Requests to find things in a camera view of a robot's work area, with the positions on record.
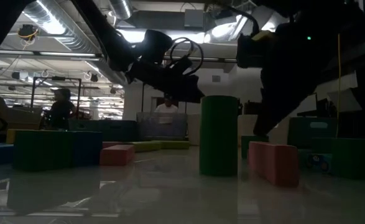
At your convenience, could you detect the black monitor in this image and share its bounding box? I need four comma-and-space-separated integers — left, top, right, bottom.
243, 100, 262, 116

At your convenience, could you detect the ceiling pipe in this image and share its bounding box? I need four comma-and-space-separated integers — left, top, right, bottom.
0, 49, 241, 63

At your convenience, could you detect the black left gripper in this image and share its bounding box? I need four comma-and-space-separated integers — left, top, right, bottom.
125, 58, 206, 104

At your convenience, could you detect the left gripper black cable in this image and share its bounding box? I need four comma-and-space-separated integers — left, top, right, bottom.
169, 36, 205, 78

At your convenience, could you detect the ceiling cable reel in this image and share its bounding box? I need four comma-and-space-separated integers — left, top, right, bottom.
16, 23, 40, 43

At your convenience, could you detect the yellow block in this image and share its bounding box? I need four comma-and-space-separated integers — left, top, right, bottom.
5, 128, 17, 145

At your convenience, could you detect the silver air duct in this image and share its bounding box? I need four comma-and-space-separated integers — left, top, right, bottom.
107, 0, 132, 21

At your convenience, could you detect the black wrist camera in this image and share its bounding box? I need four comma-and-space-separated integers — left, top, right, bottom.
236, 30, 275, 69
142, 29, 173, 65

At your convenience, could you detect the large spiral air duct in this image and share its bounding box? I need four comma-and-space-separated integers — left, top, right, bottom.
22, 0, 104, 54

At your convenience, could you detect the blue plastic bin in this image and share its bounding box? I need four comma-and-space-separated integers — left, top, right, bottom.
101, 119, 139, 143

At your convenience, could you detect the ceiling light panel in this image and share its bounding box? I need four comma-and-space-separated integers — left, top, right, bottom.
116, 28, 208, 44

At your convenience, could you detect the green plastic bin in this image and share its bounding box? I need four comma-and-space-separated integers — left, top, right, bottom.
287, 116, 339, 150

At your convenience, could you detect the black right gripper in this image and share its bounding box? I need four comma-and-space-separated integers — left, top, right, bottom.
252, 27, 326, 136

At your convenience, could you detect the teal block with print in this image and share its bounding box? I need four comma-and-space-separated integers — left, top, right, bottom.
299, 149, 333, 174

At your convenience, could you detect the teal plastic bin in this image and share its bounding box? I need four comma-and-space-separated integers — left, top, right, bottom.
67, 119, 104, 133

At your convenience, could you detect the beige chair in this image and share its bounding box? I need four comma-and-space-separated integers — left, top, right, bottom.
0, 94, 44, 133

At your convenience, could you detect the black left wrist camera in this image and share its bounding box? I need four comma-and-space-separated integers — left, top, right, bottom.
142, 29, 173, 65

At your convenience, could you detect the white board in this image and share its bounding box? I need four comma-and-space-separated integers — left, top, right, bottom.
295, 92, 318, 118

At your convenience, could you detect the person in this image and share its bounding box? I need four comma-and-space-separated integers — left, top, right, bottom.
44, 88, 76, 131
154, 96, 179, 114

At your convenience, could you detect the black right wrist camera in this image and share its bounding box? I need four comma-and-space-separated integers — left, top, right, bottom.
236, 30, 275, 69

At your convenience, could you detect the grey ceiling box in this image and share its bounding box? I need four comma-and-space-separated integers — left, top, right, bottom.
183, 8, 205, 29

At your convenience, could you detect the green cylinder block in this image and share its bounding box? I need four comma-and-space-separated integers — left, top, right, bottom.
199, 95, 239, 177

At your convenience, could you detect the grey plastic bin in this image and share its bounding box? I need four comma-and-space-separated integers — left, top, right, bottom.
136, 112, 189, 141

